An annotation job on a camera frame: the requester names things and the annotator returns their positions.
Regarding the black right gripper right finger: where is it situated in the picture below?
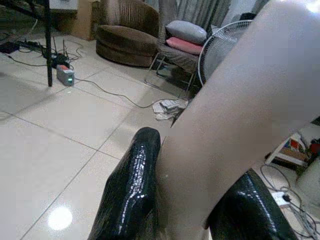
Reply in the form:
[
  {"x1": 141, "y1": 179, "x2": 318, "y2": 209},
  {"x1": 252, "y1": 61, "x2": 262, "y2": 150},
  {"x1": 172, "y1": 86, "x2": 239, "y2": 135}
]
[{"x1": 206, "y1": 168, "x2": 299, "y2": 240}]

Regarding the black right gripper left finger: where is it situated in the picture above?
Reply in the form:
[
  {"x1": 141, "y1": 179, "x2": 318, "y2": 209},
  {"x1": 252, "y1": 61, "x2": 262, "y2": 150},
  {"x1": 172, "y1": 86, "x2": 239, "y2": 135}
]
[{"x1": 93, "y1": 126, "x2": 162, "y2": 240}]

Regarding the pale broom handle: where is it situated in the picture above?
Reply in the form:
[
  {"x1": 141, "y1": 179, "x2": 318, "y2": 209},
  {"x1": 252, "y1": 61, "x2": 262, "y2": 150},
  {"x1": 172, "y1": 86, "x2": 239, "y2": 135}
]
[{"x1": 156, "y1": 0, "x2": 320, "y2": 240}]

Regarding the white power strip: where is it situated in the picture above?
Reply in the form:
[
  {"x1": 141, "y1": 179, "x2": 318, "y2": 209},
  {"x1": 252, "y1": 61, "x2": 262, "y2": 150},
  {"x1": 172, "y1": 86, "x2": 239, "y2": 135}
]
[{"x1": 271, "y1": 191, "x2": 293, "y2": 209}]

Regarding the white low shelf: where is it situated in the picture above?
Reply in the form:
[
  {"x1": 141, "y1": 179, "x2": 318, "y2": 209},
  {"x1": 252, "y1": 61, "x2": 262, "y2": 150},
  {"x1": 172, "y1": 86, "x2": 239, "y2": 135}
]
[{"x1": 264, "y1": 121, "x2": 320, "y2": 168}]

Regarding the crumpled white paper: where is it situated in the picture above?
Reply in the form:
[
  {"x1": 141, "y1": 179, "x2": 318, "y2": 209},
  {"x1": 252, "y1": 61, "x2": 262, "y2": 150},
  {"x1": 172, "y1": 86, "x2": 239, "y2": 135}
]
[{"x1": 152, "y1": 98, "x2": 189, "y2": 121}]

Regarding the grey power box green light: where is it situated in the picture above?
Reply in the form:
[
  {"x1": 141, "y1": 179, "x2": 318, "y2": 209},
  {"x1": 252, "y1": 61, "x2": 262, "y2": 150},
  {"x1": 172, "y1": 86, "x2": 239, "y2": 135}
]
[{"x1": 55, "y1": 64, "x2": 76, "y2": 87}]

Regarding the grey folding chair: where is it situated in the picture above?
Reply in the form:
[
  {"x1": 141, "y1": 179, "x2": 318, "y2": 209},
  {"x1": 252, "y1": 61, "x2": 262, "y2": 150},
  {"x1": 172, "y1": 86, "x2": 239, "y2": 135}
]
[{"x1": 144, "y1": 39, "x2": 205, "y2": 94}]

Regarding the black router with antennas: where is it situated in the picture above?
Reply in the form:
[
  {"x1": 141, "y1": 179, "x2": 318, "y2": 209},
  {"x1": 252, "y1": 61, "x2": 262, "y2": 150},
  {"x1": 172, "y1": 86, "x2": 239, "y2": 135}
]
[{"x1": 51, "y1": 36, "x2": 70, "y2": 69}]

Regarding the brown round armchair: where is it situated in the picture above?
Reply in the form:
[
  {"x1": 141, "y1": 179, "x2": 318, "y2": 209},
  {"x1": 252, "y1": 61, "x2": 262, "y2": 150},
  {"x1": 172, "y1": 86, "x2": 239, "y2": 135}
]
[{"x1": 95, "y1": 0, "x2": 161, "y2": 68}]

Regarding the pink cushion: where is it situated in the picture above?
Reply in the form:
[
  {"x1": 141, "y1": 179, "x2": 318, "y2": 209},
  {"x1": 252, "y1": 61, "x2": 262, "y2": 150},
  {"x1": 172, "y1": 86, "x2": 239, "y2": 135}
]
[{"x1": 165, "y1": 36, "x2": 204, "y2": 55}]

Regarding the white standing fan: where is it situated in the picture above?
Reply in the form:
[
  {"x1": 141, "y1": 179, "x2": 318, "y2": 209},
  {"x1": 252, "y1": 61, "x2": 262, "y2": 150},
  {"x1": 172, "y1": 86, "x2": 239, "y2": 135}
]
[{"x1": 197, "y1": 19, "x2": 254, "y2": 87}]

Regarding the grey pillow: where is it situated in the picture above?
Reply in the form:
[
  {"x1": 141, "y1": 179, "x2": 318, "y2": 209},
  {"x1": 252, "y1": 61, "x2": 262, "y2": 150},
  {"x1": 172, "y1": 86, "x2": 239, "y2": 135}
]
[{"x1": 164, "y1": 20, "x2": 208, "y2": 46}]

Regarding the black table leg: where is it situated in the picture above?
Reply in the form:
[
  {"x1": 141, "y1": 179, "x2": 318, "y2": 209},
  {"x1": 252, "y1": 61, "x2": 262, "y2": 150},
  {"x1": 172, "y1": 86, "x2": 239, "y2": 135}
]
[{"x1": 42, "y1": 0, "x2": 54, "y2": 88}]

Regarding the cardboard box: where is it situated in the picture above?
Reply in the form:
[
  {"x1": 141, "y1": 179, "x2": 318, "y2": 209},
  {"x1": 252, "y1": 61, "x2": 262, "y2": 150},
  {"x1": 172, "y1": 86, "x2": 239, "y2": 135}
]
[{"x1": 72, "y1": 0, "x2": 101, "y2": 41}]

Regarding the black flat device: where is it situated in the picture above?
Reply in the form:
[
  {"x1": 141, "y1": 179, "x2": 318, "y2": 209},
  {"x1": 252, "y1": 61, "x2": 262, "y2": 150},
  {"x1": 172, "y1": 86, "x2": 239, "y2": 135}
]
[{"x1": 0, "y1": 41, "x2": 21, "y2": 54}]

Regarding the grey curtain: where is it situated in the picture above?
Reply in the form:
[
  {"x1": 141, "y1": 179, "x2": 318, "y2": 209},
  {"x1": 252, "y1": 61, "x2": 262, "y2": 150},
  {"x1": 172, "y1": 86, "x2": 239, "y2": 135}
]
[{"x1": 158, "y1": 0, "x2": 263, "y2": 29}]

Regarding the grey cable on floor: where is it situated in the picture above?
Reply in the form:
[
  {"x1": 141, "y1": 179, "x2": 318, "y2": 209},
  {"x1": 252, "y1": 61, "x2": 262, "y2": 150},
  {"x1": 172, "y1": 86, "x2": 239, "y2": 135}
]
[{"x1": 73, "y1": 77, "x2": 161, "y2": 109}]

